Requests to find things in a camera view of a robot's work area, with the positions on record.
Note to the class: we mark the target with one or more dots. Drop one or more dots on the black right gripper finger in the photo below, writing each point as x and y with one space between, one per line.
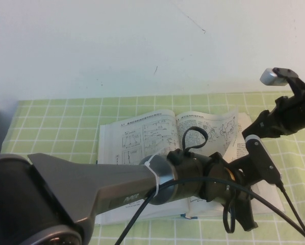
258 122
262 131

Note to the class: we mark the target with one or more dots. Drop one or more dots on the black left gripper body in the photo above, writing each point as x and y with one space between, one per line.
218 178

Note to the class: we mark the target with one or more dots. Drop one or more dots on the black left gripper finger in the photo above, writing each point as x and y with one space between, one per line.
250 214
240 214

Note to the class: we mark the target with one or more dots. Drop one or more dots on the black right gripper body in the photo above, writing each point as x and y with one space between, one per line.
282 120

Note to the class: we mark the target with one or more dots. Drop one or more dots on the book with diagrams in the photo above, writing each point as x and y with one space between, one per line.
116 137

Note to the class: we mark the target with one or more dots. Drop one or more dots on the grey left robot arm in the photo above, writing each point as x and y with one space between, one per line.
91 183

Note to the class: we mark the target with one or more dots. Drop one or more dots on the white zip tie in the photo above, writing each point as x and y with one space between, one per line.
156 178

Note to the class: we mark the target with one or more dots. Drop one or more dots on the green checked tablecloth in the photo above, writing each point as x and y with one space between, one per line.
53 122

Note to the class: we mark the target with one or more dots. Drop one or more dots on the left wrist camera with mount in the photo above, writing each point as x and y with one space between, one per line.
262 158

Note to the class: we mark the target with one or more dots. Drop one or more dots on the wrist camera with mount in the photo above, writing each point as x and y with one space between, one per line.
269 76
262 158

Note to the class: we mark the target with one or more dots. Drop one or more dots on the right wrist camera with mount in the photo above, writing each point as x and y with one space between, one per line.
269 76

